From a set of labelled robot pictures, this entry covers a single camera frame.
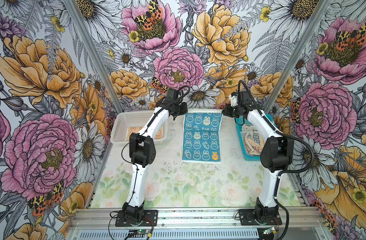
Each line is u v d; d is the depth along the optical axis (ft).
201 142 3.38
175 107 2.73
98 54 2.95
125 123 3.58
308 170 1.58
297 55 2.91
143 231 2.31
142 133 1.93
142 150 1.93
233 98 2.89
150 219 2.40
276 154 1.78
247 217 2.43
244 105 2.34
